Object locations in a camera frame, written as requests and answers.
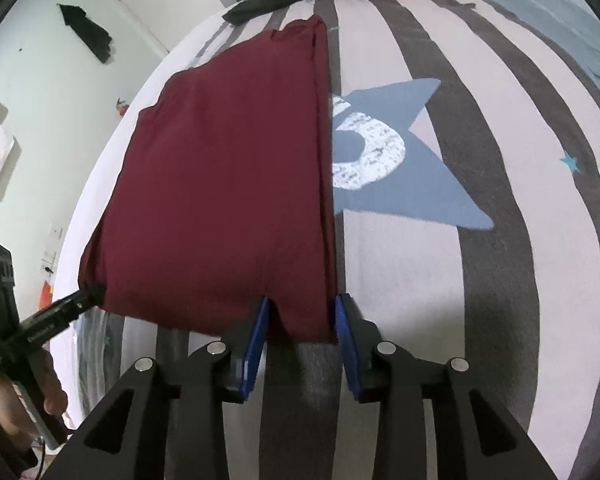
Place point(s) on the white wall socket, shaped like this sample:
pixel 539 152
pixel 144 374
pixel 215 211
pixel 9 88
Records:
pixel 55 233

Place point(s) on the bed with striped sheet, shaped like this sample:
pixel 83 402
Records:
pixel 480 260

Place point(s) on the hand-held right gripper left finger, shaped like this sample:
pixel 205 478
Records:
pixel 252 355

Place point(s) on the maroon shirt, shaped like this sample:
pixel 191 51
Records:
pixel 220 160

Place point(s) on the orange plastic item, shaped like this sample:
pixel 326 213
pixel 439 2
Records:
pixel 46 295

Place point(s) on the white door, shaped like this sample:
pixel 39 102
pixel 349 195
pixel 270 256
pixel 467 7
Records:
pixel 145 5

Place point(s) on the black hanging jacket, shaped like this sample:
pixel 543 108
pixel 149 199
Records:
pixel 90 35

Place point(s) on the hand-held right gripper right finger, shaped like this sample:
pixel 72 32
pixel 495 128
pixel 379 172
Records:
pixel 347 350

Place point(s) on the person's left hand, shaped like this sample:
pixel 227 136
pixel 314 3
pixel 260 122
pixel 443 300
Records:
pixel 5 402

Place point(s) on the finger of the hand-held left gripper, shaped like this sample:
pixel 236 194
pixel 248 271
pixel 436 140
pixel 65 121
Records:
pixel 82 299

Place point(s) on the red fire extinguisher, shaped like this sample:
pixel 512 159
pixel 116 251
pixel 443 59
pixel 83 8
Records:
pixel 121 107

